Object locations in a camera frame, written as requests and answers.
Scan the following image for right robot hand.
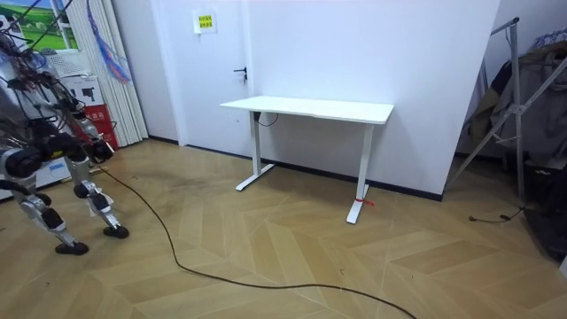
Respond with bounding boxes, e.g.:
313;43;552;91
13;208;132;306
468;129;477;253
90;137;115;164

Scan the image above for red carton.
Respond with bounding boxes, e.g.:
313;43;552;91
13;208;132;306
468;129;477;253
83;104;120;151

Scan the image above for white folding screen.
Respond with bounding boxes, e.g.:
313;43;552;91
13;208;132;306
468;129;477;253
66;0;150;148

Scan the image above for robot legs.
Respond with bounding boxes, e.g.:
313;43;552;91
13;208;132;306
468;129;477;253
0;148;130;257

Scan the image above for white printed carton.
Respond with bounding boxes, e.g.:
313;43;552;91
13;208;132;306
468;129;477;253
59;74;105;107

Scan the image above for white perforated device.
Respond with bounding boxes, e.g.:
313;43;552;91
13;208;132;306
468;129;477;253
43;49;92;79

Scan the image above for robot body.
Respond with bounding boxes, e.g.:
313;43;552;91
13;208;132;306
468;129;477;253
0;17;85;178

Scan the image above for white door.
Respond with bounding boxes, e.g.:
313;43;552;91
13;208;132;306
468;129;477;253
150;0;253;156

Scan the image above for yellow and white door sign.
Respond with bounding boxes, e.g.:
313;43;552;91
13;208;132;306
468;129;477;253
192;9;218;35

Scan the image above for white desk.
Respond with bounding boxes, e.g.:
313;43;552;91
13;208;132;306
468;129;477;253
219;95;395;225

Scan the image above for grey metal clothes rack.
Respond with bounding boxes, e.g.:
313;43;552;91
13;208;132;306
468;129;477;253
445;17;567;209

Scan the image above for hanging clothes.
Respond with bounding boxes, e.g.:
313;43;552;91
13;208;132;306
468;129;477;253
464;28;567;169

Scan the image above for black bag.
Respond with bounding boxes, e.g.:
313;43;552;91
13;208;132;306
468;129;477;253
524;163;567;262

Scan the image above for green landscape wall poster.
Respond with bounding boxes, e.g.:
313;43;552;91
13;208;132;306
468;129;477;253
0;0;79;52

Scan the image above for long black floor cable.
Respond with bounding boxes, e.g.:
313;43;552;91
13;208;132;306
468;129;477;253
97;166;418;319

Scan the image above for black desk cable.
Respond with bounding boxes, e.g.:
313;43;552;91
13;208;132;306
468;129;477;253
252;112;280;128

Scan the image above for short black floor cable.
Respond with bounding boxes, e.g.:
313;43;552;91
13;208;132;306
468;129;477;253
468;206;526;224

